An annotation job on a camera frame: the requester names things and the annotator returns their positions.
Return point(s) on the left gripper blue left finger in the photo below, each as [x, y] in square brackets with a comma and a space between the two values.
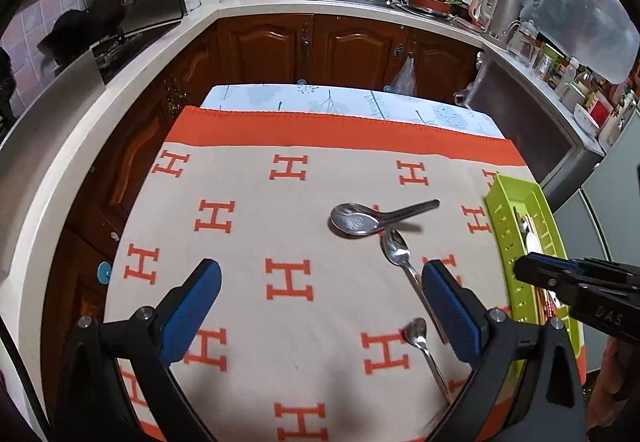
[183, 310]

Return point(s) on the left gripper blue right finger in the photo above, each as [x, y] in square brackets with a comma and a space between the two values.
[458, 310]

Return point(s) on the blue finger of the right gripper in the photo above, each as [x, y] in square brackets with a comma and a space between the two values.
[540, 276]
[539, 263]

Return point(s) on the small steel spoon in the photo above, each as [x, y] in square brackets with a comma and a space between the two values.
[415, 333]

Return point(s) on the wood-handled steel spoon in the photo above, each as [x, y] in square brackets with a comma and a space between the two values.
[397, 252]

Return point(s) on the large steel soup spoon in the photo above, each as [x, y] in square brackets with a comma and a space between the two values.
[357, 220]

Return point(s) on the white ceramic soup spoon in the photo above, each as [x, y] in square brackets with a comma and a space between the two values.
[533, 244]

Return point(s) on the steel teaspoon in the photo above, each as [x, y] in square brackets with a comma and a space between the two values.
[524, 228]

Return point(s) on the person right hand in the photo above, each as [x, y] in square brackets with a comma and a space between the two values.
[613, 408]

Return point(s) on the green plastic utensil tray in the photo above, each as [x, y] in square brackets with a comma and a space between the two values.
[507, 200]

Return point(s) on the steel storage cabinet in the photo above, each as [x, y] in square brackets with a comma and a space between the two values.
[558, 153]

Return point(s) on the white ceramic bowl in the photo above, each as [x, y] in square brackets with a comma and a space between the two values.
[585, 121]

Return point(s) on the orange beige H-pattern cloth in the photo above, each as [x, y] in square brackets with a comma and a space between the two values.
[303, 341]

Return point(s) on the hanging plastic bag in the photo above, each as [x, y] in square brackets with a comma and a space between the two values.
[404, 82]

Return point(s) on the steel electric kettle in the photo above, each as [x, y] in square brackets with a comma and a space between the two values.
[500, 17]

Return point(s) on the red frying pan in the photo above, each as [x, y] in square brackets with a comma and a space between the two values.
[432, 6]

